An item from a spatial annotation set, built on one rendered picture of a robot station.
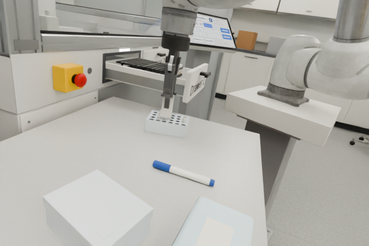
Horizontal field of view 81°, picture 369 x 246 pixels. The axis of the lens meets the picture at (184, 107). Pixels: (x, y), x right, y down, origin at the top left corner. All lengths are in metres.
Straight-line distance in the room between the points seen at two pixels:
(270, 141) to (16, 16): 0.96
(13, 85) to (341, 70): 0.94
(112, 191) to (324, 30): 4.35
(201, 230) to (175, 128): 0.35
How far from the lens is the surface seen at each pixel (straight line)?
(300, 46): 0.99
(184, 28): 0.56
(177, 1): 0.55
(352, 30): 0.87
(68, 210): 0.35
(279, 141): 1.03
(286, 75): 0.98
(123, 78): 0.84
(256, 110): 0.89
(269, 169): 1.09
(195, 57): 1.73
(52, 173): 0.50
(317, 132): 0.85
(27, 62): 0.65
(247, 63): 3.72
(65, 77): 0.67
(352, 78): 0.88
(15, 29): 0.64
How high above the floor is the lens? 1.05
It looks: 20 degrees down
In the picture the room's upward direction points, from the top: 9 degrees clockwise
